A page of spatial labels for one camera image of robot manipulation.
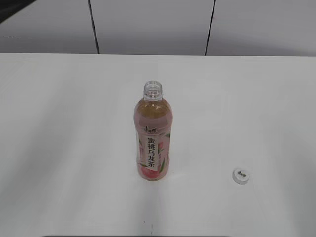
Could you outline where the peach oolong tea bottle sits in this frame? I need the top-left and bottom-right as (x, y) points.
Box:
(133, 80), (173, 181)

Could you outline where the white bottle cap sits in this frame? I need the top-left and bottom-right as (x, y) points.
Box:
(232, 168), (249, 185)

